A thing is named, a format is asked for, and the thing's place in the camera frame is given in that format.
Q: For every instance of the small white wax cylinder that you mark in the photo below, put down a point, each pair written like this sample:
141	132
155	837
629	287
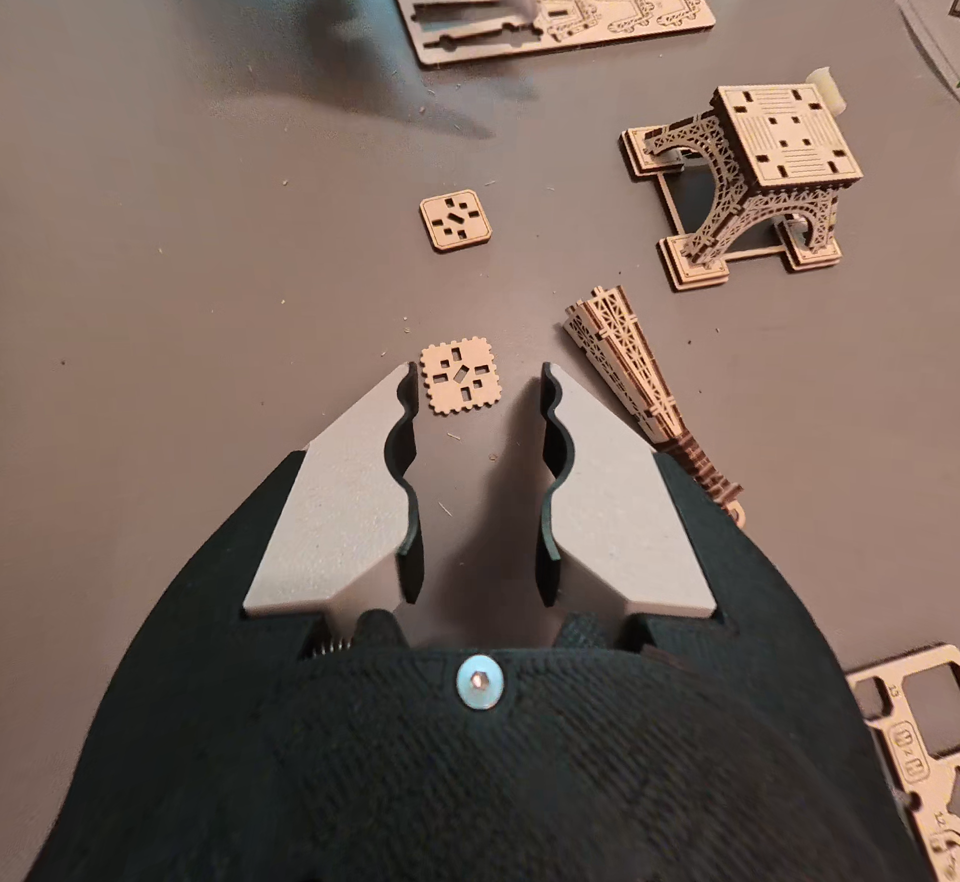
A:
825	83

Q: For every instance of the smooth-edged square wooden plate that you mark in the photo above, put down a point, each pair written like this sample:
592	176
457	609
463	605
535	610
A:
433	211

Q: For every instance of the toothed-edge square wooden plate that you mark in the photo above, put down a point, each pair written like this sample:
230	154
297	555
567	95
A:
435	361

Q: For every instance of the wooden tower model spire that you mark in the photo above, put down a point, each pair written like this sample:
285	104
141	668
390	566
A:
622	349

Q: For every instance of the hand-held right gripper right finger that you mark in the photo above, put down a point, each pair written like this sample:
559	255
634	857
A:
630	522

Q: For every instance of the wooden sheet with arch cutouts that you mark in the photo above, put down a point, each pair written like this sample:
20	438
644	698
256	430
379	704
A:
909	747

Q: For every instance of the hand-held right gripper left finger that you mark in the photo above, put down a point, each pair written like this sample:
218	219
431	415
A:
330	522

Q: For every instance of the wooden tower model base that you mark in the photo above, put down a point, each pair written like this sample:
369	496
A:
787	132

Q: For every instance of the grey desk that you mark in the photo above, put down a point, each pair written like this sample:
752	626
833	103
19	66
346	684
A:
187	259

